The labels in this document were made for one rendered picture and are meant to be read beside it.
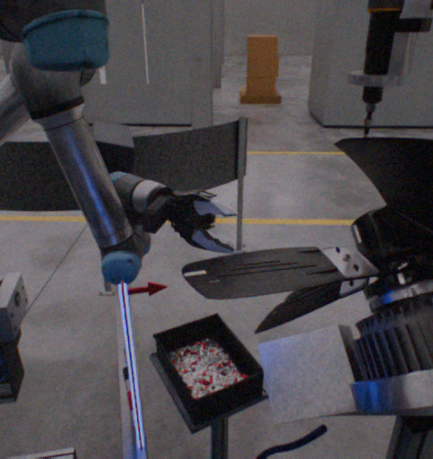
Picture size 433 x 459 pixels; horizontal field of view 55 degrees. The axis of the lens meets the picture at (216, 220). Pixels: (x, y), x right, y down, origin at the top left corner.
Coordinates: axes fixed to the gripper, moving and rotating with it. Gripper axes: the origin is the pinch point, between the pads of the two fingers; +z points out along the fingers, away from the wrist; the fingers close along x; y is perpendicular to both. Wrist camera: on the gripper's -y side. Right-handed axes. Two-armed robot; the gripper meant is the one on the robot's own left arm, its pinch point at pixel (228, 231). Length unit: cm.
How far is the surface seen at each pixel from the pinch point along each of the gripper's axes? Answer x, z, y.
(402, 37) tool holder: -32.8, 23.9, -1.3
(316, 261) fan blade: -0.9, 17.8, -0.6
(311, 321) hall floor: 104, -36, 137
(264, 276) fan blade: -0.5, 14.3, -10.1
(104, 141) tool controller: -7.7, -47.2, 8.8
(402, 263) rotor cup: -1.9, 28.4, 6.6
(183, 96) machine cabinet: 27, -410, 426
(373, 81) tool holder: -27.7, 21.8, -2.5
